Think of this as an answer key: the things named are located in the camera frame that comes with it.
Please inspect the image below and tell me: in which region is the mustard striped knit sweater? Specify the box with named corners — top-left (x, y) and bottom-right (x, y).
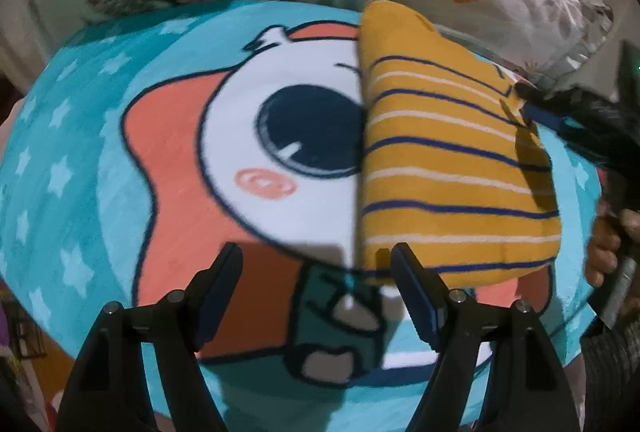
top-left (358, 0), bottom-right (561, 288)

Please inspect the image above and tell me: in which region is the person's right hand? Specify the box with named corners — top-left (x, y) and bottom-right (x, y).
top-left (585, 199), bottom-right (622, 288)

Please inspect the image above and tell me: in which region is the turquoise star fleece blanket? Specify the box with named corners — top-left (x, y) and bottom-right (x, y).
top-left (1, 1), bottom-right (601, 431)

